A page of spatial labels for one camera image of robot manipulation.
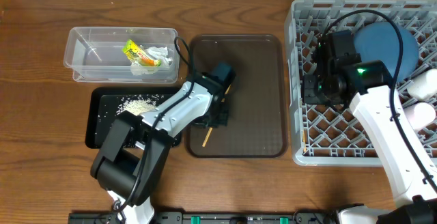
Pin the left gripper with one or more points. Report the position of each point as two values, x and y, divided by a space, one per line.
214 115

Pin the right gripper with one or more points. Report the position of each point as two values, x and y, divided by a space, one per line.
309 95

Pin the wooden chopstick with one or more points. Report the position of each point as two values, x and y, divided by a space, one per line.
211 128
304 133

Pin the pile of rice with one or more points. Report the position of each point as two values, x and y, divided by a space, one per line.
136 106

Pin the dark blue plate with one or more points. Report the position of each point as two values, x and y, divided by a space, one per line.
378 41

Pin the white tissue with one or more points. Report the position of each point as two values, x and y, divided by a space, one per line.
154 53

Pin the pink plastic cup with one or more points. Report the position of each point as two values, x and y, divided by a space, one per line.
420 115

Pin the cream plastic cup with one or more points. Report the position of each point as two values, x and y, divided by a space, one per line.
423 87

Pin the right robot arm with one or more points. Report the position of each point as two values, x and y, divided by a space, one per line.
366 89

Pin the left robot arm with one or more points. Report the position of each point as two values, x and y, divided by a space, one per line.
132 157

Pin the grey dishwasher rack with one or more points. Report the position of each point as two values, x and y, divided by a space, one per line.
337 139

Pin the clear plastic waste bin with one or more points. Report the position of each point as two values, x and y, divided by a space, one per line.
94 54

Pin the brown serving tray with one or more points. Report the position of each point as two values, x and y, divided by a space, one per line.
256 126

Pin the black plastic tray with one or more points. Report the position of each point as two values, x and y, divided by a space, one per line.
93 142

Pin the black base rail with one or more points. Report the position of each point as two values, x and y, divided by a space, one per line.
181 218

